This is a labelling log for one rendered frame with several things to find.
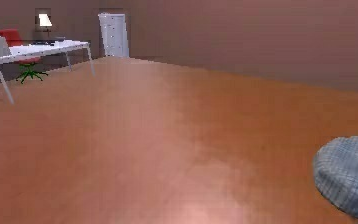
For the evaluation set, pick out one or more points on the blue checked floor cushion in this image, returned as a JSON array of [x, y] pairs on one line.
[[347, 176]]

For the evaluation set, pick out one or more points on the black flat keyboard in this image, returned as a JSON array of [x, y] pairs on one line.
[[44, 42]]

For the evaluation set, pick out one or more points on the red office chair green base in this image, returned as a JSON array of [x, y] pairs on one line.
[[11, 36]]

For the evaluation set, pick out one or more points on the white table lamp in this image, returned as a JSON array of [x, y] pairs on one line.
[[45, 20]]

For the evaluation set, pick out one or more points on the white room door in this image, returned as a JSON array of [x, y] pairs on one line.
[[113, 35]]

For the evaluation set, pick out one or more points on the white desk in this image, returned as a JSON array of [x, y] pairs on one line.
[[37, 50]]

